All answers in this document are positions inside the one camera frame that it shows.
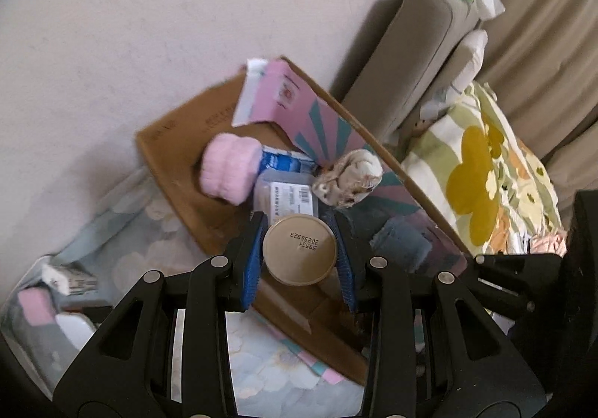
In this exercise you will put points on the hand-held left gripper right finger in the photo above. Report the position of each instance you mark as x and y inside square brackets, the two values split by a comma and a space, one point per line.
[345, 271]

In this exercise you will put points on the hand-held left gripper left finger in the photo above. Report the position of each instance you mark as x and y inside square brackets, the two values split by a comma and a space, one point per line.
[250, 259]

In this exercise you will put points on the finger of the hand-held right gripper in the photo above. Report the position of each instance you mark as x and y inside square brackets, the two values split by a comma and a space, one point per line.
[514, 278]

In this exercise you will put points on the dark blue cloth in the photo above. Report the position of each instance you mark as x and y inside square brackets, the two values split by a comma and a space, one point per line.
[397, 236]

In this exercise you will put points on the clear plastic labelled package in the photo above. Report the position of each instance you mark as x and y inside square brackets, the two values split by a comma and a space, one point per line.
[285, 194]

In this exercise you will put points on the pink fluffy sock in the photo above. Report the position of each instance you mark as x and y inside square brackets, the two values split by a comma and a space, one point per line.
[229, 170]

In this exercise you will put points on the white patterned socks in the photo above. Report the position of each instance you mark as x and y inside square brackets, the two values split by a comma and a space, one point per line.
[348, 177]

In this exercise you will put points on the blue tissue packet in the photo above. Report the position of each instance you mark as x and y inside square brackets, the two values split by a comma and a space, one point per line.
[285, 161]

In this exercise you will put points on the pink printed cardboard box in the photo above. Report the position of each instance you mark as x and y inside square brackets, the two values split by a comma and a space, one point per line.
[187, 175]

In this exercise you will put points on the yellow green floral blanket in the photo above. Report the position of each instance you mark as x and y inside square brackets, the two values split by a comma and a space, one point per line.
[476, 180]

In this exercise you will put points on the small white printed box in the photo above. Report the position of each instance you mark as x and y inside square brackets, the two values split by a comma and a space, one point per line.
[67, 280]

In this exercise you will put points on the white charger plug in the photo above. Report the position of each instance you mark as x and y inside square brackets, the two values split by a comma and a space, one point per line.
[74, 329]

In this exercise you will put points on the light grey pillow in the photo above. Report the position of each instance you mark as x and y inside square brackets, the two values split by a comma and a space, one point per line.
[460, 68]

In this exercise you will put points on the pink flat block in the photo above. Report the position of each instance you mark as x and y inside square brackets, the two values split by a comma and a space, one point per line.
[35, 306]

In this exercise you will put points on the beige curtain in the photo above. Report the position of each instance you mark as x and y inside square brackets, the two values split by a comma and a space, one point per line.
[551, 49]

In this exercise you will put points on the grey sofa cushion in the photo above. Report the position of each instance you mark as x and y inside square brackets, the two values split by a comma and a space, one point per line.
[411, 54]

